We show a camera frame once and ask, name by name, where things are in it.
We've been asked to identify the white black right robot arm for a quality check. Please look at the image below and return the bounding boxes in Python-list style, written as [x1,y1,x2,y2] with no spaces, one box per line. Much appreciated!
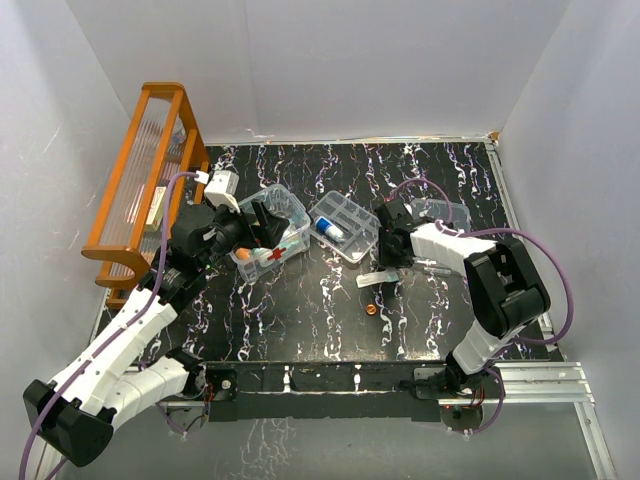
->
[375,199,551,397]

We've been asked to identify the white ointment tube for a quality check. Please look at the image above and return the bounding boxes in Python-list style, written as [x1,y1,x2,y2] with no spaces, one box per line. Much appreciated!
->
[315,216,345,243]

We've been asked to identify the clear divided organizer tray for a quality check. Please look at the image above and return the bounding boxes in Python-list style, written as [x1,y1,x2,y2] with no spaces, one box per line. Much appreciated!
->
[309,191,380,264]

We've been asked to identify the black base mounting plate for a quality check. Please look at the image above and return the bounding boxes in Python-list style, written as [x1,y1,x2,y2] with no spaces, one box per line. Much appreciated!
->
[149,360,506,424]

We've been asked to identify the brown pill bottle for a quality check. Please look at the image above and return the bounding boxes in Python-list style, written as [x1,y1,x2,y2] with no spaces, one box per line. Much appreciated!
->
[235,248,253,262]

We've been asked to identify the white paper leaflet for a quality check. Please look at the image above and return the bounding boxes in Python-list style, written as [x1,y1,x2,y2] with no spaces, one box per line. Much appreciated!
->
[356,269,399,289]

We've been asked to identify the clear medicine kit box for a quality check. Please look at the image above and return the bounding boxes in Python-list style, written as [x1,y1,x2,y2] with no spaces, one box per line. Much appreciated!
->
[231,184,310,284]

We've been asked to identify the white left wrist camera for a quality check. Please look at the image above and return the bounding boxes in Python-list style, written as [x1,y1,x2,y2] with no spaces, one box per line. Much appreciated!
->
[204,170,239,211]

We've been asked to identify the orange wooden rack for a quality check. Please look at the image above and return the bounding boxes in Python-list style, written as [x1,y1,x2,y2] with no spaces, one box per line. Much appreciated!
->
[81,82,209,310]

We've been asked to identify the clear box lid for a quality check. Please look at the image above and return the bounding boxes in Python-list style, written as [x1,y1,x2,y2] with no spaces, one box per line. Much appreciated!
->
[409,198,471,232]

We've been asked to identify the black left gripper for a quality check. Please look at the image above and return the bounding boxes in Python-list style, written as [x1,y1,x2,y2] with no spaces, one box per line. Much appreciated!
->
[198,199,288,272]

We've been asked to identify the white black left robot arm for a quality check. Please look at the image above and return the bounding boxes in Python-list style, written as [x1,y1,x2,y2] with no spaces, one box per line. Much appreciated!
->
[19,200,290,478]

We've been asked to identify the cream box on rack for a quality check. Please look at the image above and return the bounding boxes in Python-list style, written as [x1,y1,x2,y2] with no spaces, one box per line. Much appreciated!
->
[144,186,167,232]

